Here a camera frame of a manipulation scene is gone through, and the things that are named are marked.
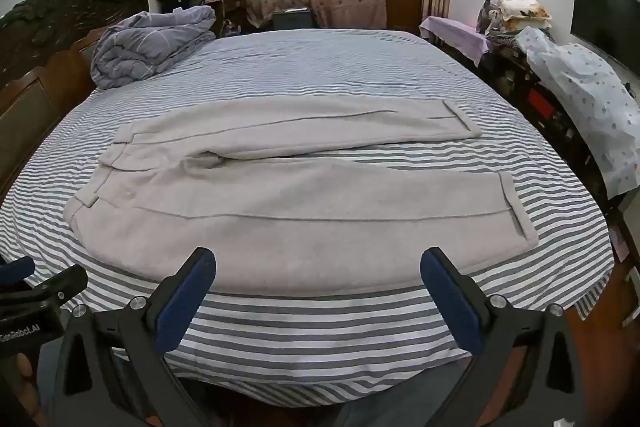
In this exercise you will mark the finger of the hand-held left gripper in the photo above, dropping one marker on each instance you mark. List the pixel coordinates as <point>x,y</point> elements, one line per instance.
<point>17,268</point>

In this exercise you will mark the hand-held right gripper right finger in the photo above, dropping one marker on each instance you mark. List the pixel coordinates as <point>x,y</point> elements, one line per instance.
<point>450,297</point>

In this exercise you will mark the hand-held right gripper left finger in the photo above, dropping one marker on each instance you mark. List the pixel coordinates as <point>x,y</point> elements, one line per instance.
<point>185,302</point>

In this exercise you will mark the light grey fleece pants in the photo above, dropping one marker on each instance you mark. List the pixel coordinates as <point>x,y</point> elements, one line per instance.
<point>300,247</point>

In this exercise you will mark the person's left hand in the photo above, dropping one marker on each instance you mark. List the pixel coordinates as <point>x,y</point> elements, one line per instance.
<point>22,377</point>

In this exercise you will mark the carved wooden headboard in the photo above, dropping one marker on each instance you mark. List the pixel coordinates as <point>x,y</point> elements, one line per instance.
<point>45,57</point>

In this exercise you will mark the dark wooden cabinet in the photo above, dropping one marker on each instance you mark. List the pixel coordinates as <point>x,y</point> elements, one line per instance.
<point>540,102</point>

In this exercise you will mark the white dotted cover cloth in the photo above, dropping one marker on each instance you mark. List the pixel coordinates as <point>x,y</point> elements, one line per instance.
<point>585,87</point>

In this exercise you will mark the folded grey quilt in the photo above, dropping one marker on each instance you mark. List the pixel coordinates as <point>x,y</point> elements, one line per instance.
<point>145,44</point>

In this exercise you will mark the pink cloth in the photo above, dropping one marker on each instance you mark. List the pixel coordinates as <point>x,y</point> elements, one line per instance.
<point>455,34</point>

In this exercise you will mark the bed with striped sheet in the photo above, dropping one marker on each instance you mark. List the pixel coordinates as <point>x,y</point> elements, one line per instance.
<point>320,67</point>

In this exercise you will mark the stack of floral pillows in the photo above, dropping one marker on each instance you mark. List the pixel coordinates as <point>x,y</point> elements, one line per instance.
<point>520,12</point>

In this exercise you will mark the dark storage box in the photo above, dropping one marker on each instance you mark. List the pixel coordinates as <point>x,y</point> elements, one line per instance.
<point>292,18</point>

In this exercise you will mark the black flat television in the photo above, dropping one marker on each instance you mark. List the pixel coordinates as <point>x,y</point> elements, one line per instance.
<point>605,22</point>

